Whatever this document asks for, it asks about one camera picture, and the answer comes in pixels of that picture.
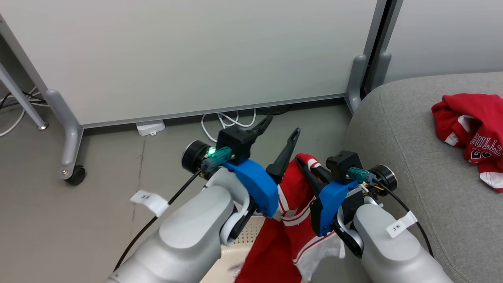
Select black floor cable under partition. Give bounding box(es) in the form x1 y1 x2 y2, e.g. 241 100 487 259
257 104 293 116

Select printed white cable tag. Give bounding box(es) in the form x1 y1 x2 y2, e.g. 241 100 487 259
386 211 418 239

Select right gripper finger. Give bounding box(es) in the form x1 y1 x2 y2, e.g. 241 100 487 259
295 156 327 198
312 166 335 184

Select black caster wheel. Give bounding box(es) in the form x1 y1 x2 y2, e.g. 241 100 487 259
64 165 86 186

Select long white floor cable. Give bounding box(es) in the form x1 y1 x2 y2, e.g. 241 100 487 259
0 86 50 138

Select red Bulls jersey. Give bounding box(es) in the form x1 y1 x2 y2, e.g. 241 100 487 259
431 93 503 193

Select long grey partition leg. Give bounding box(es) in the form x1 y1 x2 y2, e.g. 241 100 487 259
44 89 84 180

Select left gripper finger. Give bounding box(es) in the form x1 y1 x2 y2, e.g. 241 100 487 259
248 115 274 138
266 127 301 184

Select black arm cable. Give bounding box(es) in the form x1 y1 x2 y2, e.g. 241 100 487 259
371 181 434 258
113 169 207 272

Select short grey partition foot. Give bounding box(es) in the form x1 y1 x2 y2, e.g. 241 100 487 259
369 51 392 91
345 54 368 114

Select grey fabric sofa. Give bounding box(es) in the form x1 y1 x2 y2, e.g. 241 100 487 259
310 72 503 283

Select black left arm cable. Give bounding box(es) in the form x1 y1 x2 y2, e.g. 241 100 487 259
113 169 207 272

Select white power strip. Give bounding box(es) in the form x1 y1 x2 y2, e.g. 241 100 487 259
136 120 166 136

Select thin black floor cable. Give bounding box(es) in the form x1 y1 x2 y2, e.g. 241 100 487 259
0 91 47 110

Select slanted grey table leg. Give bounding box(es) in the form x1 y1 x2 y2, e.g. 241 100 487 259
0 63 50 130

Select cream perforated laundry basket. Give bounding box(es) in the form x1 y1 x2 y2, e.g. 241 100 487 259
200 214 275 283

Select narrow white partition panel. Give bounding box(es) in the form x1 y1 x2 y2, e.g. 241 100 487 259
371 0 503 93

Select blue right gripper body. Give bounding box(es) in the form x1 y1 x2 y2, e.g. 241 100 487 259
310 181 366 237

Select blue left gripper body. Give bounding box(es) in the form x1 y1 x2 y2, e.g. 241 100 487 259
222 159 279 219

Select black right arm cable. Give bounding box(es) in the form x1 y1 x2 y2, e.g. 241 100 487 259
371 181 434 258

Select red white-striped shorts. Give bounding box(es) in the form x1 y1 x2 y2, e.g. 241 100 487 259
235 153 346 283

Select coiled white cable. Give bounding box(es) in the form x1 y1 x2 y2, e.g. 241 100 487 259
201 109 257 143

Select large white partition panel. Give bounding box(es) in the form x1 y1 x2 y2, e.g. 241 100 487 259
0 0 387 129

